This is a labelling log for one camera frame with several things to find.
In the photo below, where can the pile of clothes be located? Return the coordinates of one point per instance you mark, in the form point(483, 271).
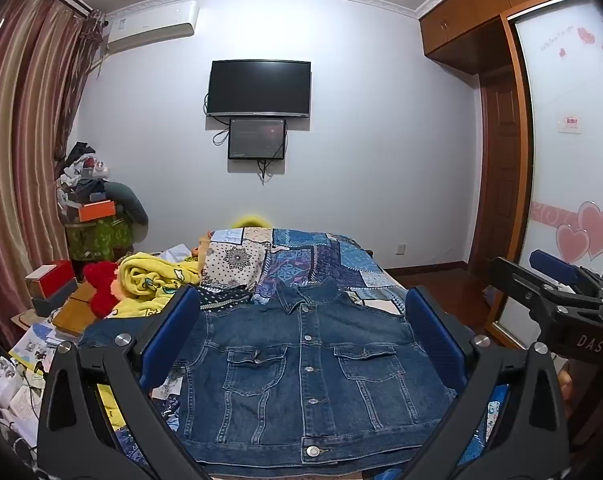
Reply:
point(81, 175)

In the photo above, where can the person's right hand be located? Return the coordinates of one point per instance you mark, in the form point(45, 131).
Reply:
point(564, 387)

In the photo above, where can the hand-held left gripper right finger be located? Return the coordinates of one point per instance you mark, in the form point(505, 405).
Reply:
point(434, 340)

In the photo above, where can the yellow cartoon fleece blanket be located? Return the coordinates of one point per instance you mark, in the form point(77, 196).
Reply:
point(146, 280)

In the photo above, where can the brown wooden door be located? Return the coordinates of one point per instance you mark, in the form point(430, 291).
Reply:
point(499, 170)

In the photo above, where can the red and white box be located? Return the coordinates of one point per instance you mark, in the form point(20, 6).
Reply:
point(49, 277)

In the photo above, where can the orange soft toy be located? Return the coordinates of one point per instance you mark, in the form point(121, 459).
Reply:
point(199, 249)

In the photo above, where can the dark grey box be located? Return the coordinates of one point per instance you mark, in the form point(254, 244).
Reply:
point(56, 302)

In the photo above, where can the orange box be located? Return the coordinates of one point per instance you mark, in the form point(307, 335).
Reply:
point(96, 210)

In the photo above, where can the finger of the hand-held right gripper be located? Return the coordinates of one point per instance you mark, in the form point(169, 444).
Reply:
point(521, 290)
point(551, 265)

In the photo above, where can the wooden overhead wardrobe cabinets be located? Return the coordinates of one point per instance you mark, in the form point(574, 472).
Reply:
point(481, 15)

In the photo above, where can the striped red curtain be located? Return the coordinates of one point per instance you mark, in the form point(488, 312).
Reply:
point(21, 160)

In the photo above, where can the small black wall monitor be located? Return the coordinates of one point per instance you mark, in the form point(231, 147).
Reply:
point(257, 139)

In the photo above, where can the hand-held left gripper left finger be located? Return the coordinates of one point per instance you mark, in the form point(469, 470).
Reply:
point(174, 330)

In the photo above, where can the red and white door sticker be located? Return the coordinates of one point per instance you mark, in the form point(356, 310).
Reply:
point(571, 124)

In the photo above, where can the yellow plush toy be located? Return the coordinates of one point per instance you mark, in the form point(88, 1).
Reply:
point(249, 222)

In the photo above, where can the grey pillow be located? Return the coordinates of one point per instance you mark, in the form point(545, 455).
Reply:
point(129, 200)

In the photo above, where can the pile of printed papers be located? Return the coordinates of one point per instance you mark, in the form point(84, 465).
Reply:
point(34, 347)

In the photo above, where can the blue patchwork bed blanket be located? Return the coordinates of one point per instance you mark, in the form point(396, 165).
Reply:
point(306, 260)

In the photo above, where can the red plush toy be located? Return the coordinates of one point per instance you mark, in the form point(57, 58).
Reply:
point(101, 285)

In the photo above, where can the brown wooden box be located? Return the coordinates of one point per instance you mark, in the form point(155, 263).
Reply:
point(74, 312)

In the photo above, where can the black wall television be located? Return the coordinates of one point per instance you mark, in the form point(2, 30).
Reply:
point(259, 87)

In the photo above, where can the blue denim jacket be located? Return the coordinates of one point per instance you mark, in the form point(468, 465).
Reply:
point(306, 340)

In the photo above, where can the navy patterned folded garment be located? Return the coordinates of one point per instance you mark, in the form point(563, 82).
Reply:
point(221, 297)

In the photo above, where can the white wall air conditioner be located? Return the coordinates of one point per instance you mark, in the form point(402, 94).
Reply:
point(151, 25)

